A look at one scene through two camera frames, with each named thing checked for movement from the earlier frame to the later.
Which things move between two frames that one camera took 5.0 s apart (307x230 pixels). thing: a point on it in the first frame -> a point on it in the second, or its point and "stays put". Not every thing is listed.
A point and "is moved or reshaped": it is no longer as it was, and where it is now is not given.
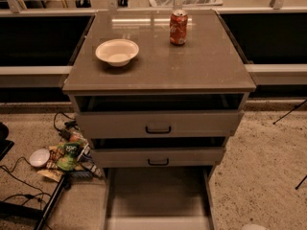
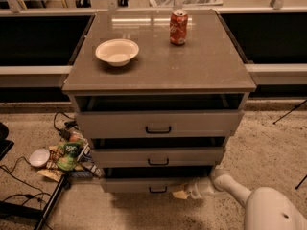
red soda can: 178,19 stays put
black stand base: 9,208 stays put
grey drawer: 159,115 stays put
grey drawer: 163,197 is moved or reshaped
